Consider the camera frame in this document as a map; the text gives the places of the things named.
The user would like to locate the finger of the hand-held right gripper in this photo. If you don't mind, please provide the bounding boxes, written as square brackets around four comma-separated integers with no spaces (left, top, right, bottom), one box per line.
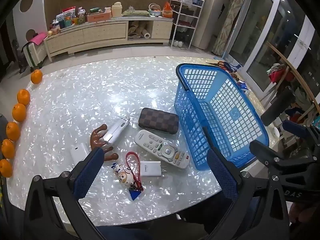
[282,120,320,143]
[249,139,319,172]

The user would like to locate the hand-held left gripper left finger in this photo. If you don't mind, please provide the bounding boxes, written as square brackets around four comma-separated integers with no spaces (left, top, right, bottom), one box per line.
[24,147,105,240]

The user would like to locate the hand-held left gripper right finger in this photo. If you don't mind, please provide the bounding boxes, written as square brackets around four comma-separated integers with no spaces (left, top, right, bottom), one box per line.
[206,147,290,240]

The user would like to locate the white USB dongle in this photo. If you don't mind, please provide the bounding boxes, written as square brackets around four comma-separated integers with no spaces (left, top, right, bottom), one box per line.
[70,143,90,165]

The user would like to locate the robot toy keychain red strap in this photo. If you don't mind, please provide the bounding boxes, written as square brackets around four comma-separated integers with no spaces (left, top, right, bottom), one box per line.
[112,151,144,201]

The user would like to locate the brown antler-shaped massager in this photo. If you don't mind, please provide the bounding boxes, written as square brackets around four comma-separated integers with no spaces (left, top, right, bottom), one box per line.
[90,124,119,161]

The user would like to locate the slim white silver gadget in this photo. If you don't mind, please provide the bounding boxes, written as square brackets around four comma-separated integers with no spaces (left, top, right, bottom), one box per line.
[102,116,131,143]

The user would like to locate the white charger plug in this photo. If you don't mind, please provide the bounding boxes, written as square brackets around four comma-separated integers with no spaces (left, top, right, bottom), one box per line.
[139,160,167,178]

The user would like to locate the blue plastic mesh basket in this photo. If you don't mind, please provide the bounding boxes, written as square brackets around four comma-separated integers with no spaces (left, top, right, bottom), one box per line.
[174,63,270,171]

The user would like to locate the white remote control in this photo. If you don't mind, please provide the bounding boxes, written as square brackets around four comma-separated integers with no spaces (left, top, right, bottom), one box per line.
[134,129,190,170]

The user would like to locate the brown checkered case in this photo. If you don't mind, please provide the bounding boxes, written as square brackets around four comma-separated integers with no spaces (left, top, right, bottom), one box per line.
[139,107,179,135]

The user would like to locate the person's right hand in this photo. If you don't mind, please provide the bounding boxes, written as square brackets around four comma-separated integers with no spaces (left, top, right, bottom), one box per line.
[290,201,319,233]

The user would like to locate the white round device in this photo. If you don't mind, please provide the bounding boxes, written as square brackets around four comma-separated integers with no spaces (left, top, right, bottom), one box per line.
[271,126,282,140]

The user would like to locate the black cylinder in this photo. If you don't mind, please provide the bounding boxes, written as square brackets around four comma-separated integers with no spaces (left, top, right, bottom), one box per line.
[260,86,296,127]

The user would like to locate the red clothes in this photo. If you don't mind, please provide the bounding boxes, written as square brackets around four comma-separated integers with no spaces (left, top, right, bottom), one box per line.
[266,64,288,83]

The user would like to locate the wooden chair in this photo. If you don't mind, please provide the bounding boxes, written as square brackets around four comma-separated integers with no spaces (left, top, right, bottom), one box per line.
[260,41,320,120]

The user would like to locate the blue white cloth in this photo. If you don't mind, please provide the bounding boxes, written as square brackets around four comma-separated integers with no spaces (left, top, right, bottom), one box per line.
[226,62,242,72]

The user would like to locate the sliding glass door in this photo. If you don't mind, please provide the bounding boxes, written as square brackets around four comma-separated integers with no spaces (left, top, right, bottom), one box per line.
[225,0,320,98]

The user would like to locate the row of oranges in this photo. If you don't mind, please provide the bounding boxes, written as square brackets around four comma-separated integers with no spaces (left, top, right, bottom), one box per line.
[0,69,43,178]

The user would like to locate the patterned curtain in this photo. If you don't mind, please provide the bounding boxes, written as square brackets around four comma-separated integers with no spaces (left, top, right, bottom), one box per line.
[212,0,253,55]

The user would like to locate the green white suitcase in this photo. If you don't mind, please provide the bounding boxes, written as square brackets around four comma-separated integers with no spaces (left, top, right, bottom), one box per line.
[19,40,47,72]

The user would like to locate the long beige cabinet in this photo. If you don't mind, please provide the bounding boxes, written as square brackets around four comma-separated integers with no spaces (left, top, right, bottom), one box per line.
[44,17,174,63]

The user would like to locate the plain beige curtain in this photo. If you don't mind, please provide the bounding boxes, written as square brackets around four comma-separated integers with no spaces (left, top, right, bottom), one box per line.
[192,0,225,50]

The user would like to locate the pink folder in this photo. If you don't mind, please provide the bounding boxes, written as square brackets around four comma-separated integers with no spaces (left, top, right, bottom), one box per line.
[29,32,48,45]

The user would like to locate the white metal shelf rack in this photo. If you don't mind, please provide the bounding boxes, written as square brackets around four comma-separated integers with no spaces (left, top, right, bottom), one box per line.
[170,0,205,49]

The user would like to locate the cluster of bottles and packets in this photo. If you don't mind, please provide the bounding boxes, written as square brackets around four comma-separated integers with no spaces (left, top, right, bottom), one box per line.
[49,6,88,30]

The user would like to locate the orange storage box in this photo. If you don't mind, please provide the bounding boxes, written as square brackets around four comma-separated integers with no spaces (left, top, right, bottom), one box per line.
[87,12,112,23]

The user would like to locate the cream plastic jar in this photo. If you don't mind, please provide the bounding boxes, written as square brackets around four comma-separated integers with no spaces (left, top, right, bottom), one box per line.
[111,2,123,18]

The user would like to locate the green cushion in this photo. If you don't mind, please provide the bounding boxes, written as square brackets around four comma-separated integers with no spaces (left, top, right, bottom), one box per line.
[122,10,150,17]

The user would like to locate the orange bag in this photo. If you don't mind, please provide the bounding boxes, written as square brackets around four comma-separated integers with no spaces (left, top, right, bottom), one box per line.
[162,2,173,18]

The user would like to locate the stack of bowls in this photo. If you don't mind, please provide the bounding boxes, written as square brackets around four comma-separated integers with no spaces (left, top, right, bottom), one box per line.
[149,3,163,17]

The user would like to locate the red-handled scissors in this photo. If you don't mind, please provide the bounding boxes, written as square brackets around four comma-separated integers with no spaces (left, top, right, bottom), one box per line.
[205,60,233,70]

